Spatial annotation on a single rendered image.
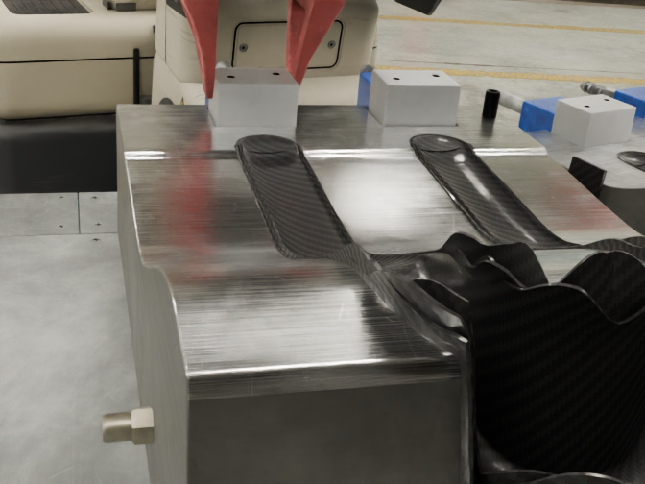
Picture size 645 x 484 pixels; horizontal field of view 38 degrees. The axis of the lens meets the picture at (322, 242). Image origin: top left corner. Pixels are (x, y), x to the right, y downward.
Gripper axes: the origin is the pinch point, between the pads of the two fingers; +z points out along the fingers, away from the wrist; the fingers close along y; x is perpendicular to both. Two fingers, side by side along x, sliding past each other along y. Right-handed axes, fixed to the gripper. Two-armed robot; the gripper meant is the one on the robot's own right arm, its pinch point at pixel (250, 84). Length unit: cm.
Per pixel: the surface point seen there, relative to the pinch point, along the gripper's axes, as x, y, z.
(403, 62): 344, 141, 90
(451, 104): -2.7, 12.7, 0.3
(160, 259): -19.7, -7.5, 2.2
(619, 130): 3.3, 29.7, 4.2
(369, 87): 2.2, 8.7, 0.8
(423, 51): 366, 159, 90
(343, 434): -35.8, -3.9, -0.1
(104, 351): -13.2, -9.8, 11.0
